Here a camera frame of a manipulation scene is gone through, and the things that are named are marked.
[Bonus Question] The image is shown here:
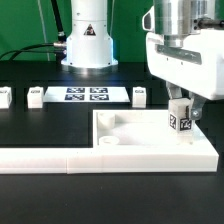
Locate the black cable bundle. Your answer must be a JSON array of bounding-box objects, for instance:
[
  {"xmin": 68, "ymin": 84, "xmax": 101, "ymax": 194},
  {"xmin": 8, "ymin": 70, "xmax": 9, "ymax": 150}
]
[{"xmin": 0, "ymin": 0, "xmax": 69, "ymax": 62}]

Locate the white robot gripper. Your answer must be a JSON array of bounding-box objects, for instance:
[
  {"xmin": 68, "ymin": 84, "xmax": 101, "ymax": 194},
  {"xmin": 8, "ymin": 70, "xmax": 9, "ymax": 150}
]
[{"xmin": 142, "ymin": 4, "xmax": 224, "ymax": 120}]

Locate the white L-shaped obstacle fence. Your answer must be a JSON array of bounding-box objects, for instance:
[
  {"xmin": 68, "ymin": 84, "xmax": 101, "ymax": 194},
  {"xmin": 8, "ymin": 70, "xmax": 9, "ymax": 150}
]
[{"xmin": 0, "ymin": 112, "xmax": 220, "ymax": 175}]

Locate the white marker sheet with tags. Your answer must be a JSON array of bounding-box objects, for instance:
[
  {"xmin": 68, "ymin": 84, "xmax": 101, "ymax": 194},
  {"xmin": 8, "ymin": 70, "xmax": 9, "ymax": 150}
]
[{"xmin": 44, "ymin": 87, "xmax": 129, "ymax": 102}]

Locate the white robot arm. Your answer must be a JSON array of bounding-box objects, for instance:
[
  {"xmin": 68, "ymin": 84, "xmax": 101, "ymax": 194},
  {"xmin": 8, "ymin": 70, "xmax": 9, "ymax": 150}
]
[{"xmin": 62, "ymin": 0, "xmax": 224, "ymax": 120}]

